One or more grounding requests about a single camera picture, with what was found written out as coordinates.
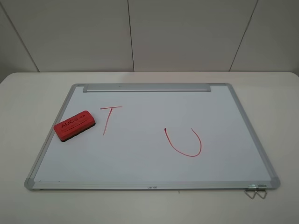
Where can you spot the red whiteboard eraser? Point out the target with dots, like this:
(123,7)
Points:
(74,125)

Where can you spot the aluminium framed whiteboard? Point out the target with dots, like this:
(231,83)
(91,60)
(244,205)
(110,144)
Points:
(154,137)

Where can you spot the left metal hanging clip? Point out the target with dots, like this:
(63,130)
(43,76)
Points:
(250,191)

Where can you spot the metal hanging clip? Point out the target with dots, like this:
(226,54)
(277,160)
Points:
(261,191)
(250,191)

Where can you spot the right metal hanging clip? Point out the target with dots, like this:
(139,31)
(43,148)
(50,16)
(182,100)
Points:
(261,191)

